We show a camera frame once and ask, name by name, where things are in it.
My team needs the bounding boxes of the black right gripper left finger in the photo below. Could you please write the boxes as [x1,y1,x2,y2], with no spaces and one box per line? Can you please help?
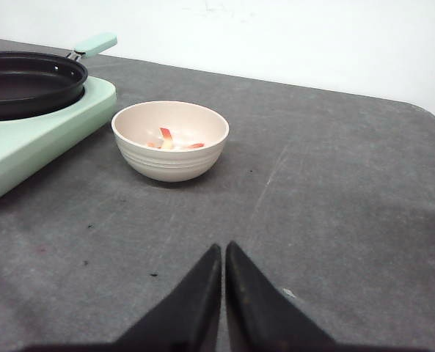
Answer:
[114,244,222,351]

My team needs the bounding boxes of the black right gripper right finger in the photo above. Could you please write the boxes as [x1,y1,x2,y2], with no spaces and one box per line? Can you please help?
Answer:
[225,241,336,351]

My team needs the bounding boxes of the beige ribbed bowl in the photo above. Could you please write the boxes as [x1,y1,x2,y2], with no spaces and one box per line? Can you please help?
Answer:
[112,100,230,183]

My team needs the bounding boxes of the shrimp pieces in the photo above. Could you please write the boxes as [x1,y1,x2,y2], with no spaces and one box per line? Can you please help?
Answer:
[146,128,205,150]

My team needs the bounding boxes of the mint green breakfast maker base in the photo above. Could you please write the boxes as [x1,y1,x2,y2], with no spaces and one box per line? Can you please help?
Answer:
[0,77,117,197]

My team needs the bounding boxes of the black frying pan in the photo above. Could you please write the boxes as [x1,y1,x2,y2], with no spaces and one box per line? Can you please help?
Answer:
[0,32,117,121]

